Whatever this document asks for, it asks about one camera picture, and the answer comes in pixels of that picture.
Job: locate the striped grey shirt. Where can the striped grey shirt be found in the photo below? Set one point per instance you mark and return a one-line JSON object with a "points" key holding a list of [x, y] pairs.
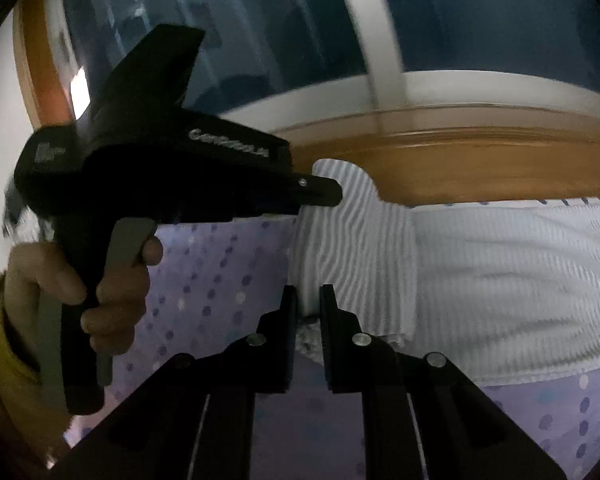
{"points": [[480, 270]]}

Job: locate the wooden window ledge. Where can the wooden window ledge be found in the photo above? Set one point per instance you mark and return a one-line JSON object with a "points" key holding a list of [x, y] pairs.
{"points": [[480, 160]]}

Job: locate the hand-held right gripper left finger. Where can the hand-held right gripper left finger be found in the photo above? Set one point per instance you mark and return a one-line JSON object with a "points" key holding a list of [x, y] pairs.
{"points": [[287, 350]]}

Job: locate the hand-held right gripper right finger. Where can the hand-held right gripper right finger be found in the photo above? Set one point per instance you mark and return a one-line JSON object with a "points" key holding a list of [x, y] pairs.
{"points": [[327, 350]]}

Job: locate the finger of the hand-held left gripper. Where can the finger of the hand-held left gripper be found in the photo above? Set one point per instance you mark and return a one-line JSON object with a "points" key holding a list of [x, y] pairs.
{"points": [[322, 194]]}

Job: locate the purple dotted bedsheet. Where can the purple dotted bedsheet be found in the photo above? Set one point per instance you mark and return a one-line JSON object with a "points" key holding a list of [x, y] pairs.
{"points": [[220, 270]]}

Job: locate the window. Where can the window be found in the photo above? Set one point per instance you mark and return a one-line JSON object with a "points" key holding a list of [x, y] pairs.
{"points": [[455, 10]]}

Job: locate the person's left hand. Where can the person's left hand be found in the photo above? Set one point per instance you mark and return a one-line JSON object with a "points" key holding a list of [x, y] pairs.
{"points": [[120, 300]]}

